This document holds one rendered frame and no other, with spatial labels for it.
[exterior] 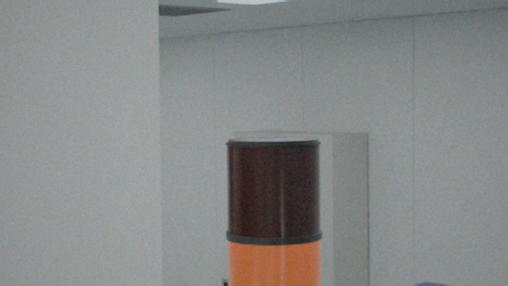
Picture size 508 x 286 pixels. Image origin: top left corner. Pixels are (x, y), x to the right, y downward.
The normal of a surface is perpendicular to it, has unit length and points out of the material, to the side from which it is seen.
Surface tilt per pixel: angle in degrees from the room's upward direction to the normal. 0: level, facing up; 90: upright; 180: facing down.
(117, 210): 90
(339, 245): 90
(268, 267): 90
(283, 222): 90
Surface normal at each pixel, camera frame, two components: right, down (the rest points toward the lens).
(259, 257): -0.30, 0.05
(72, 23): 0.65, 0.04
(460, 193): -0.76, 0.04
